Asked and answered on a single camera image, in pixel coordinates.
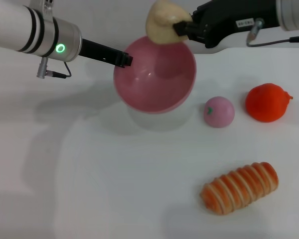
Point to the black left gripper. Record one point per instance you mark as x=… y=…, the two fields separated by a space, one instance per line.
x=99 y=53

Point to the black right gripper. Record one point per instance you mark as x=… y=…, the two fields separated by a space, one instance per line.
x=226 y=15

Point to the beige potato toy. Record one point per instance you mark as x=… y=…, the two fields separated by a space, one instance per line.
x=162 y=22

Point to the pink plastic bowl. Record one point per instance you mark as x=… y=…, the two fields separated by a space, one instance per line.
x=152 y=84

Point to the orange striped bread loaf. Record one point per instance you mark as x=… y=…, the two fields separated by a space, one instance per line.
x=239 y=186

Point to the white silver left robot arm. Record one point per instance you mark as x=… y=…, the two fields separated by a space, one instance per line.
x=20 y=27

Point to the pink bun with green mark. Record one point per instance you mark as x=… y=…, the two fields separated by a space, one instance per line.
x=220 y=113

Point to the red round toy fruit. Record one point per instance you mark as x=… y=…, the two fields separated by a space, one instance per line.
x=265 y=103

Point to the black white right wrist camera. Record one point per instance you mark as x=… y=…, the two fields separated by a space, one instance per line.
x=234 y=41

